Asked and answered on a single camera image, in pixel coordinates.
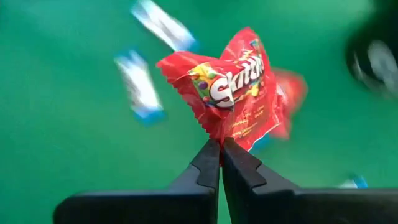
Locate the red Skittles candy pack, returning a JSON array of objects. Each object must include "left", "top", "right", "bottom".
[
  {"left": 155, "top": 26, "right": 280, "bottom": 152},
  {"left": 269, "top": 67, "right": 309, "bottom": 141}
]

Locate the green table mat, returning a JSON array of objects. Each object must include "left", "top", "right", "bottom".
[{"left": 0, "top": 0, "right": 398, "bottom": 224}]

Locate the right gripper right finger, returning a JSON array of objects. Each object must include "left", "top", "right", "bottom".
[{"left": 222, "top": 136, "right": 398, "bottom": 224}]

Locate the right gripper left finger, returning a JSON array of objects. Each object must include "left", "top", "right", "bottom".
[{"left": 52, "top": 138, "right": 221, "bottom": 224}]

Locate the black halloween bucket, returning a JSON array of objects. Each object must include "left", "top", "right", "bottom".
[{"left": 344, "top": 0, "right": 398, "bottom": 99}]

